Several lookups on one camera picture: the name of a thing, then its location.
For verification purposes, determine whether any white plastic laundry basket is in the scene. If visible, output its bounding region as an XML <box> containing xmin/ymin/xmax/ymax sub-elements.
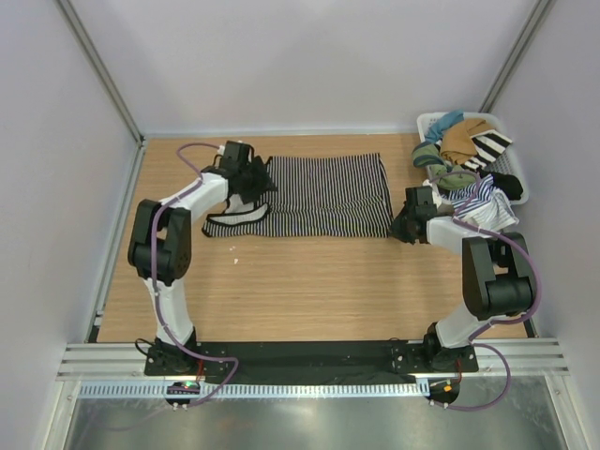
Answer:
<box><xmin>416</xmin><ymin>112</ymin><xmax>530</xmax><ymax>205</ymax></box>

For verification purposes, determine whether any olive green garment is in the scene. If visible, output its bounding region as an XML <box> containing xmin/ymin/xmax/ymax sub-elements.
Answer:
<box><xmin>412</xmin><ymin>142</ymin><xmax>476</xmax><ymax>191</ymax></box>

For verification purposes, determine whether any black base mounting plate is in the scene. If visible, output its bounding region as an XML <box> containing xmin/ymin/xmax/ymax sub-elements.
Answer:
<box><xmin>144</xmin><ymin>337</ymin><xmax>479</xmax><ymax>384</ymax></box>

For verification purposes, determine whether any right aluminium corner post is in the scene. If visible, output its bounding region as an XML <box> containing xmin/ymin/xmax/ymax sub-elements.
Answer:
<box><xmin>479</xmin><ymin>0</ymin><xmax>557</xmax><ymax>113</ymax></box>

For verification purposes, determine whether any teal blue garment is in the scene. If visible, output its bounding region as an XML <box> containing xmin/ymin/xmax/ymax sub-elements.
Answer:
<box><xmin>425</xmin><ymin>110</ymin><xmax>464</xmax><ymax>143</ymax></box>

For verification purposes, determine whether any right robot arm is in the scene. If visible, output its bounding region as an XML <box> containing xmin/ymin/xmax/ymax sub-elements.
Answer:
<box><xmin>390</xmin><ymin>186</ymin><xmax>539</xmax><ymax>371</ymax></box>

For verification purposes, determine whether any aluminium front rail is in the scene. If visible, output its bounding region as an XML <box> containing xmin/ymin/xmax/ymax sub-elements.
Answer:
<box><xmin>57</xmin><ymin>338</ymin><xmax>568</xmax><ymax>385</ymax></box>

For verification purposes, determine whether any aluminium corner post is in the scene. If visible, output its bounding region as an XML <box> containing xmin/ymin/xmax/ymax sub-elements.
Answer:
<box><xmin>479</xmin><ymin>0</ymin><xmax>557</xmax><ymax>113</ymax></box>
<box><xmin>54</xmin><ymin>0</ymin><xmax>144</xmax><ymax>147</ymax></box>

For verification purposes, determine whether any black white striped tank top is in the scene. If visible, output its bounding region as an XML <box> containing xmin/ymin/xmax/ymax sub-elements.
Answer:
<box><xmin>202</xmin><ymin>153</ymin><xmax>393</xmax><ymax>238</ymax></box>

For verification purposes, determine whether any tan brown garment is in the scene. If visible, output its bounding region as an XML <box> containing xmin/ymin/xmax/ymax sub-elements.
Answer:
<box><xmin>440</xmin><ymin>118</ymin><xmax>495</xmax><ymax>165</ymax></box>

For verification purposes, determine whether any left aluminium corner post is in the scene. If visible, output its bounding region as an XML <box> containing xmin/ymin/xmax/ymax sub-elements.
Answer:
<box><xmin>54</xmin><ymin>0</ymin><xmax>144</xmax><ymax>147</ymax></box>

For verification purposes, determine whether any blue white striped tank top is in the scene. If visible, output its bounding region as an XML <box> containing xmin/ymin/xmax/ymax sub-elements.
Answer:
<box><xmin>442</xmin><ymin>174</ymin><xmax>519</xmax><ymax>232</ymax></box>

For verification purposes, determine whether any wide black white striped garment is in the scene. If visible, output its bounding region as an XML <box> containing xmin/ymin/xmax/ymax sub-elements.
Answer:
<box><xmin>460</xmin><ymin>130</ymin><xmax>513</xmax><ymax>172</ymax></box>

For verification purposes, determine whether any perforated cable duct strip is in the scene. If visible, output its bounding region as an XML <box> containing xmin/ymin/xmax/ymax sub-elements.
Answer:
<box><xmin>79</xmin><ymin>379</ymin><xmax>429</xmax><ymax>399</ymax></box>

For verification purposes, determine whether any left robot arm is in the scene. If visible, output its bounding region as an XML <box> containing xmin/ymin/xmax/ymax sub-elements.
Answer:
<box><xmin>127</xmin><ymin>141</ymin><xmax>277</xmax><ymax>375</ymax></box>

